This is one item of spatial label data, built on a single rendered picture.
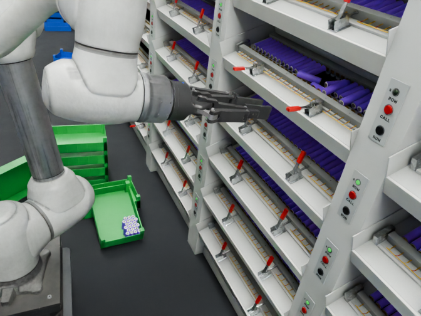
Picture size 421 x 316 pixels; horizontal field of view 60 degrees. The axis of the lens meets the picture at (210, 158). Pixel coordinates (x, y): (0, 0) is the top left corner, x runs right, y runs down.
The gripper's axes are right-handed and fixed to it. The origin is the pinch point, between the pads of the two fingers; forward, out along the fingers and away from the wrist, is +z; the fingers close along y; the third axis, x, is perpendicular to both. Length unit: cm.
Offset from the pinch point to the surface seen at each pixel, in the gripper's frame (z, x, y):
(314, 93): 19.9, 3.7, -3.9
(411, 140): 17.6, 7.0, 24.7
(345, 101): 21.7, 5.6, 4.2
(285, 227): 27.3, -37.3, 0.3
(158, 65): 23, -29, -115
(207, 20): 22, 4, -72
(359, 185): 17.0, -6.3, 20.7
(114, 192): 4, -91, -90
